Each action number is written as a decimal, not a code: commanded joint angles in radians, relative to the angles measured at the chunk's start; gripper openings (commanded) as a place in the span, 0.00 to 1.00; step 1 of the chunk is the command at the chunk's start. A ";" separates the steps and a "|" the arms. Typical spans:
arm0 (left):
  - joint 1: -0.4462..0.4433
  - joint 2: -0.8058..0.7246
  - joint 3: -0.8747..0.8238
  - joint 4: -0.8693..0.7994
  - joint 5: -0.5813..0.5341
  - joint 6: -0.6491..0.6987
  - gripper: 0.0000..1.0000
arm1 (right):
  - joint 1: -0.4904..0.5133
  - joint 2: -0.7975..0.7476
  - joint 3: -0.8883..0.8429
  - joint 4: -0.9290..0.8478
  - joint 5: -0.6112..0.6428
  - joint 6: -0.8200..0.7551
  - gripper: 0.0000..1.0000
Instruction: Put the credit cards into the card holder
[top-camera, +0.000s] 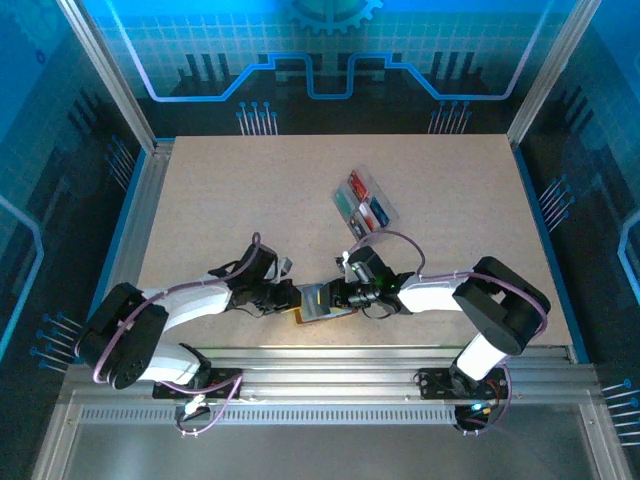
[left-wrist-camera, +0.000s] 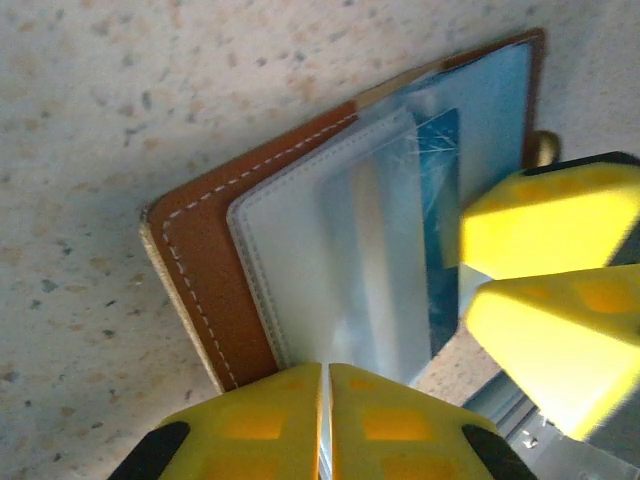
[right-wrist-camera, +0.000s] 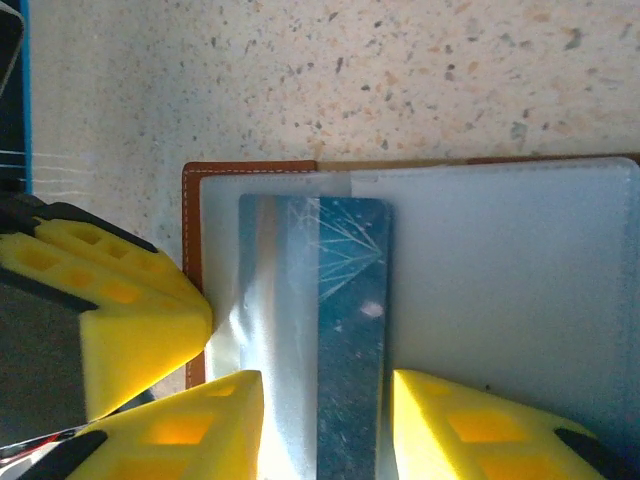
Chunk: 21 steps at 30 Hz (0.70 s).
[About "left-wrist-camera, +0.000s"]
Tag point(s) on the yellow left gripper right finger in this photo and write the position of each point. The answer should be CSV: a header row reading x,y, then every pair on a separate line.
x,y
410,430

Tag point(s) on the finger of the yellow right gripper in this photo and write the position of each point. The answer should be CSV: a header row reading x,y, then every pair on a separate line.
x,y
560,340
550,225

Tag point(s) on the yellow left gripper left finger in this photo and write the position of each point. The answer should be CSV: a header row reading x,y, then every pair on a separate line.
x,y
240,430

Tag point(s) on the blue starburst credit card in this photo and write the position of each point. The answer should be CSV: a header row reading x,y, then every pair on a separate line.
x,y
440,200

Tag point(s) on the brown leather card holder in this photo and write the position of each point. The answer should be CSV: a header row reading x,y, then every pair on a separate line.
x,y
200,240

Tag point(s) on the aluminium front rail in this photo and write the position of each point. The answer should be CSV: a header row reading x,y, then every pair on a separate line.
x,y
505,415

